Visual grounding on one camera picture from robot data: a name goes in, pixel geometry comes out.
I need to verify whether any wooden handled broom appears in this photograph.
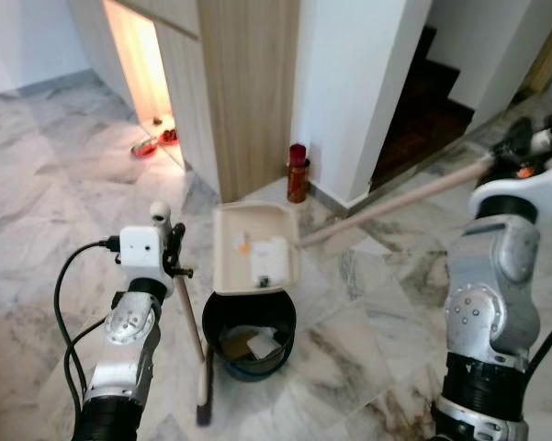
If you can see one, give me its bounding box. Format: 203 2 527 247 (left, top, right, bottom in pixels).
150 200 216 427

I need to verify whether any beige long handled dustpan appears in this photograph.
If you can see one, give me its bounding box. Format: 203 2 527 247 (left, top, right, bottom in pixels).
212 152 504 297

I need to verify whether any black round waste bin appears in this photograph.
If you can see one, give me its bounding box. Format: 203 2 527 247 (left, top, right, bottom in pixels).
201 288 299 383

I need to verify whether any white paper scrap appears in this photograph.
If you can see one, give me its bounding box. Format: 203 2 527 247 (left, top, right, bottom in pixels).
250 236 291 287

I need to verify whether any brown scrap in bin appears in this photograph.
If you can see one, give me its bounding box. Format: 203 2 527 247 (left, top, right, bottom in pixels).
221 330 254 356

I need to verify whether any dark wooden staircase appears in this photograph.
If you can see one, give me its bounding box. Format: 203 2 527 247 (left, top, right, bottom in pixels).
370 26 476 191

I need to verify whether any white paper in bin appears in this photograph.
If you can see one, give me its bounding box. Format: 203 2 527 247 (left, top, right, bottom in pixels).
247 332 285 360

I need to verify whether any red tall can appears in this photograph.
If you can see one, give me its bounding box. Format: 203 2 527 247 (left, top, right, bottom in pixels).
287 143 311 204

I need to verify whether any wooden cabinet panel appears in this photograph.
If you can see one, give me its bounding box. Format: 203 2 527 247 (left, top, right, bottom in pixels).
152 0 301 205

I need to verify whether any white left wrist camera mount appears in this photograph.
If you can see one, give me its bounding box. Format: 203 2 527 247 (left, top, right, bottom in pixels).
118 223 173 297

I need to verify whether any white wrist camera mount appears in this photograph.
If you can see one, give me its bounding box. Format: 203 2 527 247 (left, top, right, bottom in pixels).
468 158 552 220
118 223 173 297

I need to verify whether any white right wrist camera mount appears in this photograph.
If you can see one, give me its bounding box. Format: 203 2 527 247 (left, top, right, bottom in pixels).
468 158 552 220

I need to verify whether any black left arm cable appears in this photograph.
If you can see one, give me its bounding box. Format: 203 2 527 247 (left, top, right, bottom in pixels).
53 236 122 410

